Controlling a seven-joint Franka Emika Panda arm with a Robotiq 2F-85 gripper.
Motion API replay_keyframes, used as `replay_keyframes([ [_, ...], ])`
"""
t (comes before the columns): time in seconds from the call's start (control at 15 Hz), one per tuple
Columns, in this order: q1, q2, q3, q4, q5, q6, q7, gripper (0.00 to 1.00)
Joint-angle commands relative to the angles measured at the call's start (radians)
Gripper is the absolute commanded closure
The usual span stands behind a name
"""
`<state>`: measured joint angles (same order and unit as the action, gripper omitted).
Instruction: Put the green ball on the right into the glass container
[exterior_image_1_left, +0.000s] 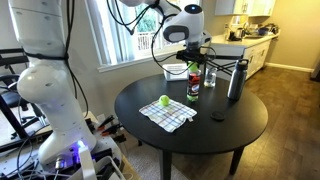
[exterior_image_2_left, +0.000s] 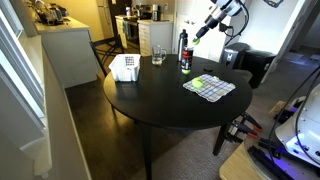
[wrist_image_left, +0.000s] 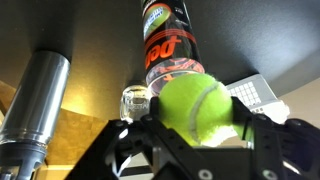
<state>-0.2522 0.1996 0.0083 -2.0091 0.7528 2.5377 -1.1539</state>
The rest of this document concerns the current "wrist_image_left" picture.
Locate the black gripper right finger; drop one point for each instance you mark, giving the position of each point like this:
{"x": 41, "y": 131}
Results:
{"x": 283, "y": 150}

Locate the clear glass mug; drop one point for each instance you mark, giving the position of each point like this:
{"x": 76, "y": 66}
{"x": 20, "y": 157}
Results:
{"x": 135, "y": 101}

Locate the steel water bottle black cap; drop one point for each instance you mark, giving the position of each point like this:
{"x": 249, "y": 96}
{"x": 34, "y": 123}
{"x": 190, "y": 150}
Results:
{"x": 33, "y": 106}

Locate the green tennis ball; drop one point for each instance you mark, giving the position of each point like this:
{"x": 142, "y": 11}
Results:
{"x": 195, "y": 106}

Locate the white plastic basket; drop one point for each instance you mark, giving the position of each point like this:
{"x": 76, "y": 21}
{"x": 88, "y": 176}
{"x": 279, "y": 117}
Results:
{"x": 253, "y": 93}

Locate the round black table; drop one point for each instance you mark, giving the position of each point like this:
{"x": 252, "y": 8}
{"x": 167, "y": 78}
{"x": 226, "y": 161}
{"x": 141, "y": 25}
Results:
{"x": 100, "y": 33}

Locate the clear tennis ball can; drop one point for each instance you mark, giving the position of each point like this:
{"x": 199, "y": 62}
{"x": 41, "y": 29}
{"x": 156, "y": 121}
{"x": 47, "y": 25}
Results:
{"x": 170, "y": 43}

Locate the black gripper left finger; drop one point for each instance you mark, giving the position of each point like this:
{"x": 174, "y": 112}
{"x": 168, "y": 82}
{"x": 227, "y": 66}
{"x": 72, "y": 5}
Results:
{"x": 140, "y": 146}

